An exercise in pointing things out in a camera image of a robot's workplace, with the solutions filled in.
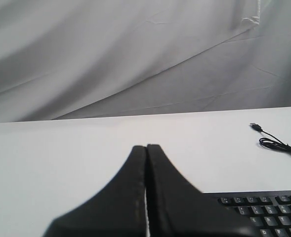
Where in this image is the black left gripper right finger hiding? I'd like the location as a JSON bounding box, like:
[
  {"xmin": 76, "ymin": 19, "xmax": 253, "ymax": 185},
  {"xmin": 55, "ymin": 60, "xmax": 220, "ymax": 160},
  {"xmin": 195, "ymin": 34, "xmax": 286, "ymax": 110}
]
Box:
[{"xmin": 146, "ymin": 145, "xmax": 258, "ymax": 237}]

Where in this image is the black acer keyboard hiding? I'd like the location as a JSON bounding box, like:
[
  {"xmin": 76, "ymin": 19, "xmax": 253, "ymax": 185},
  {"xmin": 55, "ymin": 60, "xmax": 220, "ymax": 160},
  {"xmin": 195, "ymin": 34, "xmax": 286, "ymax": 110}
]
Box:
[{"xmin": 206, "ymin": 190, "xmax": 291, "ymax": 237}]

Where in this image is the black keyboard usb cable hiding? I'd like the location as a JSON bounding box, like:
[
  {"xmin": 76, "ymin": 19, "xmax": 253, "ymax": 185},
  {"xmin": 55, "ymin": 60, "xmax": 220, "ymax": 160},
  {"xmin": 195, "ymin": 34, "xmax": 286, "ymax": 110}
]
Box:
[{"xmin": 249, "ymin": 121, "xmax": 291, "ymax": 157}]

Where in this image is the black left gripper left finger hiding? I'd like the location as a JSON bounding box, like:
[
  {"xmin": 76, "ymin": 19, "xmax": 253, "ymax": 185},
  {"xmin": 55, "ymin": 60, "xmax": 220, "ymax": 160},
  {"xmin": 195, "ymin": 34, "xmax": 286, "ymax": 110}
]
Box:
[{"xmin": 44, "ymin": 146, "xmax": 146, "ymax": 237}]

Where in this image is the grey backdrop cloth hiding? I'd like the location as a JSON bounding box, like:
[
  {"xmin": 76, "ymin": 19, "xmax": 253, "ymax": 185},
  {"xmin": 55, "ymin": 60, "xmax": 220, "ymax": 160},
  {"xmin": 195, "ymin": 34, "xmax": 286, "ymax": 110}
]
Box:
[{"xmin": 0, "ymin": 0, "xmax": 291, "ymax": 122}]

